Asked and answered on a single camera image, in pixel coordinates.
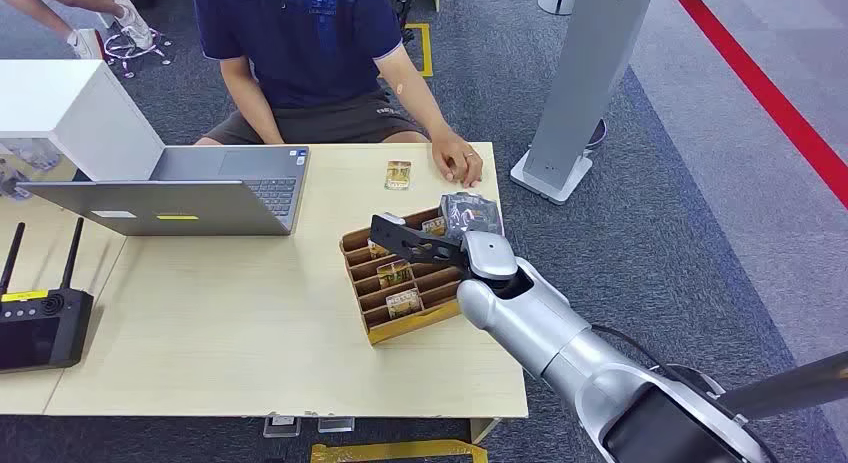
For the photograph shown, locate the person's left hand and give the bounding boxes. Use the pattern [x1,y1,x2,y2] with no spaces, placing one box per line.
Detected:
[430,130,486,190]

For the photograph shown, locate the wooden slotted card holder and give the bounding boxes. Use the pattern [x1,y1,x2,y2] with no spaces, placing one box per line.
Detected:
[339,206,465,347]

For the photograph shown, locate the seated person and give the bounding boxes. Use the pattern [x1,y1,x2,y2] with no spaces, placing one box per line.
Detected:
[192,0,486,190]

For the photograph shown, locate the walking person's legs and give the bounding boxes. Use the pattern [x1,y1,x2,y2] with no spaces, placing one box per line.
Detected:
[0,0,158,62]

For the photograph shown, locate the grey standing panel with base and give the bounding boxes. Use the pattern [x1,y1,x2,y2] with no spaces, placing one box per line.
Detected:
[509,0,658,207]

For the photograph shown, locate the grey open laptop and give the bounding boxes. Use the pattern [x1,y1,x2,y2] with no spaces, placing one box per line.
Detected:
[16,144,311,238]

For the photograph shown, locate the white chair base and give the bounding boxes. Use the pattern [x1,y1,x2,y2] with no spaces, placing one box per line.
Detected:
[101,25,174,81]

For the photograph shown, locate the white box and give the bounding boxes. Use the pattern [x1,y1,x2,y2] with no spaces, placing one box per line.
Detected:
[0,59,166,184]

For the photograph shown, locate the dark grey bar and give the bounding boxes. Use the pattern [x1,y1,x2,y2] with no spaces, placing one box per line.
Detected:
[718,350,848,422]

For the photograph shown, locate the clear plastic wrap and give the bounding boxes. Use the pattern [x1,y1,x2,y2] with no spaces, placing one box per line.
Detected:
[0,137,69,202]

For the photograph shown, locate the black remote controller with antennas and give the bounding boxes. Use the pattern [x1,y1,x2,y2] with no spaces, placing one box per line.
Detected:
[0,217,96,376]

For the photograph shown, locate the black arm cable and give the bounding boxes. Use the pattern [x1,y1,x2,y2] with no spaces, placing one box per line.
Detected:
[589,323,727,398]

